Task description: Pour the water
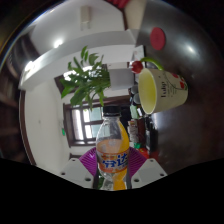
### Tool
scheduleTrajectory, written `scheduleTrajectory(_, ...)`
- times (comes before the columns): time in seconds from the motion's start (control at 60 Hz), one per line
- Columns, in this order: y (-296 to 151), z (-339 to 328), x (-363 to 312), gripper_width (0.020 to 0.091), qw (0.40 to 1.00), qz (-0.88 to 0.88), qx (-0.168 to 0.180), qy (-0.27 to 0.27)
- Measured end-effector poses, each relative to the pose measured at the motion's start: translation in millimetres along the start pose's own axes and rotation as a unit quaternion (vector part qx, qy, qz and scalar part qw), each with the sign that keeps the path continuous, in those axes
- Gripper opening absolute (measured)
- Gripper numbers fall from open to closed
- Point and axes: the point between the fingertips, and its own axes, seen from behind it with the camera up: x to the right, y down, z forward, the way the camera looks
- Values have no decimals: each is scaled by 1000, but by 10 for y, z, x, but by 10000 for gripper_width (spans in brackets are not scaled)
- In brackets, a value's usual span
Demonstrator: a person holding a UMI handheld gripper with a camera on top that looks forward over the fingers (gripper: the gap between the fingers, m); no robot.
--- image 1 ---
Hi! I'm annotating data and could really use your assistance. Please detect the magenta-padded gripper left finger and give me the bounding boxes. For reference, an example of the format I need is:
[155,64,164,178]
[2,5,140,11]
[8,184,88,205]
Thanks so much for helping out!
[59,146,101,190]

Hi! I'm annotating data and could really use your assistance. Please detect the brown tray of small jars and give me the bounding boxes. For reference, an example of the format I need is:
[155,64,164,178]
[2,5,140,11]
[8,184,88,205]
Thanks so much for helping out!
[128,119,140,144]

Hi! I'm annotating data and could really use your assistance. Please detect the cream mug with flower print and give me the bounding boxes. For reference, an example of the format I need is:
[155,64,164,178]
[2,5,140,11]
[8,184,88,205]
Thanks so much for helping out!
[131,57,189,115]

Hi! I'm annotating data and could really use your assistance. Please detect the dark wooden glazed double door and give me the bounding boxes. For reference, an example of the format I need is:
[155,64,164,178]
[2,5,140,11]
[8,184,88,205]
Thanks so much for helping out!
[62,94,134,149]

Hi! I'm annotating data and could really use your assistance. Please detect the glowing wall lamp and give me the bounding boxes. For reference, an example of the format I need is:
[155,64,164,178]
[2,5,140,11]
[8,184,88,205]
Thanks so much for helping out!
[53,38,65,49]

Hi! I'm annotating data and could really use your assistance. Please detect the grey-headed microphone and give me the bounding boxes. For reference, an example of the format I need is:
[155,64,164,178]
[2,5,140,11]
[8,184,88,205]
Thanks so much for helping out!
[132,94,142,105]
[130,84,140,95]

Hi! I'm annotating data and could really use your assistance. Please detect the red carpeted staircase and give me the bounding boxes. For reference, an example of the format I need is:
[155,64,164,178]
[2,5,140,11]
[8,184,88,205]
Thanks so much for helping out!
[106,0,131,10]

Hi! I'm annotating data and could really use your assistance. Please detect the clear orange soda bottle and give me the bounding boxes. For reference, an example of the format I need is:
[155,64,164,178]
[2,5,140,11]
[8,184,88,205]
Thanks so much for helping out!
[95,104,131,192]

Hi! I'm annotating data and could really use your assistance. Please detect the flat round red coaster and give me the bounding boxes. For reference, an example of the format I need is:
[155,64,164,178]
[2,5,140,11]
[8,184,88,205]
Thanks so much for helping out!
[149,26,167,51]

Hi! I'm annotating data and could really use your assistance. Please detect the green notebook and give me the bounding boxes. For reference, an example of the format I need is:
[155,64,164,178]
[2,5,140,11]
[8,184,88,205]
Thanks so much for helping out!
[129,104,140,120]

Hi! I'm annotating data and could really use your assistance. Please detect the flat black box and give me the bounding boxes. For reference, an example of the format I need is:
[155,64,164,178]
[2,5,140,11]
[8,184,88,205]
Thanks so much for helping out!
[144,114,159,151]

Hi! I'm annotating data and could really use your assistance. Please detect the leafy plant in white pot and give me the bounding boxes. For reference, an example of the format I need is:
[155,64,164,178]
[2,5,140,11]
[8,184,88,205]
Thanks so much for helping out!
[59,45,136,113]

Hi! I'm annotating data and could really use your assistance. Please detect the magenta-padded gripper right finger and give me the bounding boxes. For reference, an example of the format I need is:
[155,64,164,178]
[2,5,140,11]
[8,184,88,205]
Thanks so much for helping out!
[126,146,168,190]

